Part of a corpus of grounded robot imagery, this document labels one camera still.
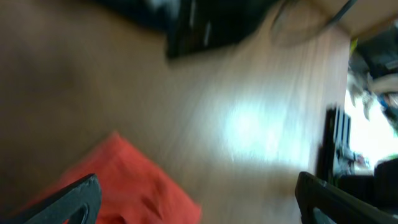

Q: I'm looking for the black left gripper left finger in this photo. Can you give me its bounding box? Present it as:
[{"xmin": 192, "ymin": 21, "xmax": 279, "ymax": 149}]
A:
[{"xmin": 0, "ymin": 174, "xmax": 103, "ymax": 224}]

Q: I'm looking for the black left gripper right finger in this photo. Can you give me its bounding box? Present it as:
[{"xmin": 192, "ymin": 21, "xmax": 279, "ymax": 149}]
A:
[{"xmin": 295, "ymin": 172, "xmax": 397, "ymax": 224}]

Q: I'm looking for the red orange t-shirt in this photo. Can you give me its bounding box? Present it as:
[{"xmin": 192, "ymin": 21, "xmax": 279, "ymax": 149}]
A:
[{"xmin": 27, "ymin": 133, "xmax": 201, "ymax": 224}]

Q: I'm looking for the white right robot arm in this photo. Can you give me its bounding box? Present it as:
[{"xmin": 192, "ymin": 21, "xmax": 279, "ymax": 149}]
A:
[{"xmin": 97, "ymin": 0, "xmax": 276, "ymax": 58}]

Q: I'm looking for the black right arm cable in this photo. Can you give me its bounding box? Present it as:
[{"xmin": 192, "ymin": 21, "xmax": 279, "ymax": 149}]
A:
[{"xmin": 326, "ymin": 0, "xmax": 358, "ymax": 27}]

